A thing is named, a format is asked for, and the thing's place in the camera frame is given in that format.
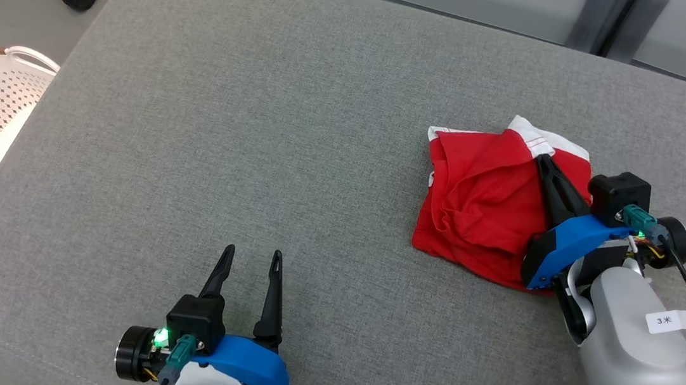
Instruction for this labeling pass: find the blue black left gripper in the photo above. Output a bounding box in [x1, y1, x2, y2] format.
[111, 234, 304, 385]

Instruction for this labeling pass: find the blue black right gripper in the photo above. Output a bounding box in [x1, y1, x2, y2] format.
[519, 152, 686, 308]

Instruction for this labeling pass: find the red white-striped garment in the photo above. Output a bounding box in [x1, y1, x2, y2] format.
[407, 105, 599, 299]

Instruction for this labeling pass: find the black cable with teal plug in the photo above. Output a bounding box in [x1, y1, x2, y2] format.
[154, 332, 200, 385]
[604, 203, 686, 385]

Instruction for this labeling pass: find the white cable label tag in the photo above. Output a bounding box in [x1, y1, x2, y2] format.
[644, 302, 686, 338]

